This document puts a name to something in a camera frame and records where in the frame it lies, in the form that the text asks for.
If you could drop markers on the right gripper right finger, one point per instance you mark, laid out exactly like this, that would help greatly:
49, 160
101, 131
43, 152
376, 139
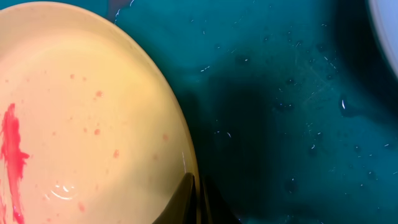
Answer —
214, 209

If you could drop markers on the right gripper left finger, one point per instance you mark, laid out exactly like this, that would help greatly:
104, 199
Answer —
182, 207

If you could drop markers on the yellow-green plastic plate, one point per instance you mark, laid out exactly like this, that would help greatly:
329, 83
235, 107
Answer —
91, 131

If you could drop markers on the teal plastic tray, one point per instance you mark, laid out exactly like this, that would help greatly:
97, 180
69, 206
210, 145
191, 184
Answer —
291, 107

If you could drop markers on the light blue plastic plate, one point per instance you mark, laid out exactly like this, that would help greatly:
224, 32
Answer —
383, 16

